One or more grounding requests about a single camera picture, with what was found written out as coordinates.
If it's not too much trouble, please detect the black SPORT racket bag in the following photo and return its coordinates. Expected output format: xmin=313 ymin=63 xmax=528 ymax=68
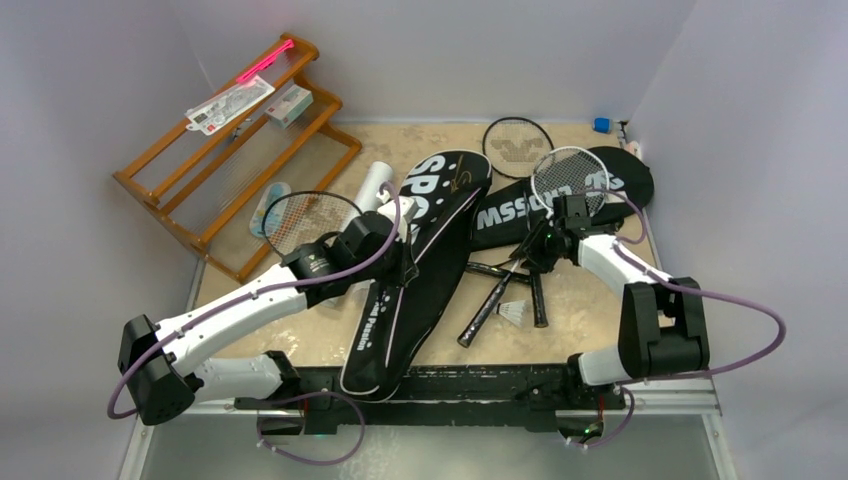
xmin=339 ymin=150 xmax=493 ymax=402

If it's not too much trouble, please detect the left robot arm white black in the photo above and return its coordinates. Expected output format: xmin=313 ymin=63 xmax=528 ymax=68
xmin=107 ymin=202 xmax=413 ymax=426

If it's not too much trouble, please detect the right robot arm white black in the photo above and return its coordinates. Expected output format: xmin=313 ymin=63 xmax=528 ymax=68
xmin=512 ymin=195 xmax=710 ymax=407

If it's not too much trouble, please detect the light blue blister pack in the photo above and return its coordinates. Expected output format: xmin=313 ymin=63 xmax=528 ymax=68
xmin=249 ymin=182 xmax=292 ymax=239

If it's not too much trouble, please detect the black CROSSWAY racket bag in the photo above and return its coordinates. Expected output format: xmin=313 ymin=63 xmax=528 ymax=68
xmin=468 ymin=145 xmax=656 ymax=253

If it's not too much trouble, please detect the white shuttlecock tube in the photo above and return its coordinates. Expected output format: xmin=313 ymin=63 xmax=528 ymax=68
xmin=322 ymin=161 xmax=394 ymax=308

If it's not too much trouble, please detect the black racket near rack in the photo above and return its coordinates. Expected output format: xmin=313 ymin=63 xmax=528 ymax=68
xmin=264 ymin=191 xmax=356 ymax=256

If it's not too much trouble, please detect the right white shuttlecock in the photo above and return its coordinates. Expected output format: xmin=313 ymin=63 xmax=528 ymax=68
xmin=495 ymin=300 xmax=529 ymax=328

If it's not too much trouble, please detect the black racket at back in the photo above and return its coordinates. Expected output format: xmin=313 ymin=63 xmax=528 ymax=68
xmin=463 ymin=116 xmax=556 ymax=330

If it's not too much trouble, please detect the blue white small object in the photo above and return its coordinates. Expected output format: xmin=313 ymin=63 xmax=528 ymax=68
xmin=591 ymin=117 xmax=627 ymax=134

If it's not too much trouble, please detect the wooden rack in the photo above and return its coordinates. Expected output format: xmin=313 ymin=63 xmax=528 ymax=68
xmin=113 ymin=33 xmax=362 ymax=283

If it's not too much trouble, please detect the small teal white box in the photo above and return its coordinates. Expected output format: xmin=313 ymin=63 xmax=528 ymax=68
xmin=265 ymin=85 xmax=313 ymax=128

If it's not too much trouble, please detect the flat packaged item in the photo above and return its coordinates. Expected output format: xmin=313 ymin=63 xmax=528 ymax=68
xmin=184 ymin=76 xmax=275 ymax=136

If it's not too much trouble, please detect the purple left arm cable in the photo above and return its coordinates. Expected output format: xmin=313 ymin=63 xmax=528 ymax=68
xmin=107 ymin=181 xmax=404 ymax=421

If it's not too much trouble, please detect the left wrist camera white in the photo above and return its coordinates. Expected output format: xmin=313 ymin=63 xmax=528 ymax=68
xmin=376 ymin=196 xmax=418 ymax=235

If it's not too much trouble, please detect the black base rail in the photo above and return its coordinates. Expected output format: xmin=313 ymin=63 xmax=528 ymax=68
xmin=234 ymin=363 xmax=626 ymax=436

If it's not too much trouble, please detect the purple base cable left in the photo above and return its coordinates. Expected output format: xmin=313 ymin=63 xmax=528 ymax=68
xmin=256 ymin=390 xmax=368 ymax=466

